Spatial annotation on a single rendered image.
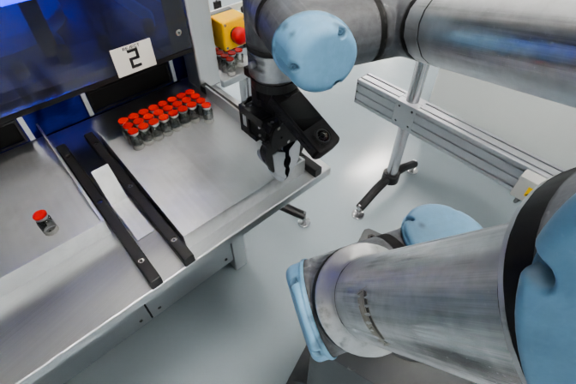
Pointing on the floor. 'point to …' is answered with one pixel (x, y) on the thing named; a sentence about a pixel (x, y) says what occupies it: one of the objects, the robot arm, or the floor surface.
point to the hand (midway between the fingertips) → (285, 177)
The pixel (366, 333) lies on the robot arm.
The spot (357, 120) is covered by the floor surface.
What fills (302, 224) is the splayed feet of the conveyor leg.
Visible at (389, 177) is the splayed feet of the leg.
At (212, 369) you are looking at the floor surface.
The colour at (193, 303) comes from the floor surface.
